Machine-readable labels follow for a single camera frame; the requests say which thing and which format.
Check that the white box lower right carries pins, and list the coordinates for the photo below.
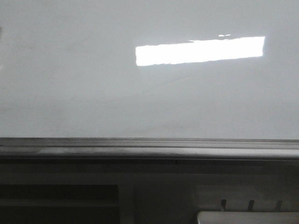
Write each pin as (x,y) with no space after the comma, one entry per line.
(236,217)

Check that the grey aluminium whiteboard frame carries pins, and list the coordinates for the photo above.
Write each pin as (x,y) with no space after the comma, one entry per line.
(149,148)

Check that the white glossy whiteboard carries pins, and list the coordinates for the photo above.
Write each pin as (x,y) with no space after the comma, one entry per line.
(149,68)

